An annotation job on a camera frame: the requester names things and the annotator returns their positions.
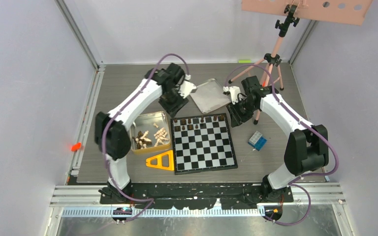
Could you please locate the pink tripod music stand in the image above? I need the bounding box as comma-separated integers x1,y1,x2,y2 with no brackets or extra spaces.
228,0,374,125

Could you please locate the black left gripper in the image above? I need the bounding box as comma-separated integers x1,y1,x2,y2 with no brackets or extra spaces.
158,87,188,118

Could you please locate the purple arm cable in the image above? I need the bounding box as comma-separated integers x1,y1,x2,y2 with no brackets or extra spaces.
224,63,340,227
101,53,191,224

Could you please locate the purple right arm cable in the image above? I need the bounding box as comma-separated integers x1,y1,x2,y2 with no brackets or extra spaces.
224,63,340,227

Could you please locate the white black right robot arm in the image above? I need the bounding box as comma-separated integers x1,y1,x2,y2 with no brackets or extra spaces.
223,76,329,202

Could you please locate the black white folding chessboard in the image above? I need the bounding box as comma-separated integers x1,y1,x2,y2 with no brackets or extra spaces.
170,113,238,175

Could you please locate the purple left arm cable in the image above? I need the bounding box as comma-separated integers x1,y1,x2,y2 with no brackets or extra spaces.
101,53,191,224

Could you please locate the red orange block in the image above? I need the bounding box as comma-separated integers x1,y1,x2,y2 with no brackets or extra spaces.
70,142,82,152

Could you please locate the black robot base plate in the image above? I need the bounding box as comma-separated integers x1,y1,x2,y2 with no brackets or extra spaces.
99,182,293,210

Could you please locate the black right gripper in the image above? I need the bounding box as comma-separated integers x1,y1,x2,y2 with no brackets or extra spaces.
227,97,258,128

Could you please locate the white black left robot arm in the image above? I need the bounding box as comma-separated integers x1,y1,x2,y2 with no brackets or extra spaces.
94,63,196,204

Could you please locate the blue white lego block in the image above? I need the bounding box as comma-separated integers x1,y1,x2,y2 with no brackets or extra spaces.
248,131,267,151

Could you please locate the gold tin box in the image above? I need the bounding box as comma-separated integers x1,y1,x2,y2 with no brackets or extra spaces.
129,111,171,154

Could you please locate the yellow triangular toy frame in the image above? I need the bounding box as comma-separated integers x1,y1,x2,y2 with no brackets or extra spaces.
146,150,175,171

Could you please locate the tin lid with bears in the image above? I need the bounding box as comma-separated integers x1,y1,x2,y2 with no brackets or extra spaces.
190,78,231,114

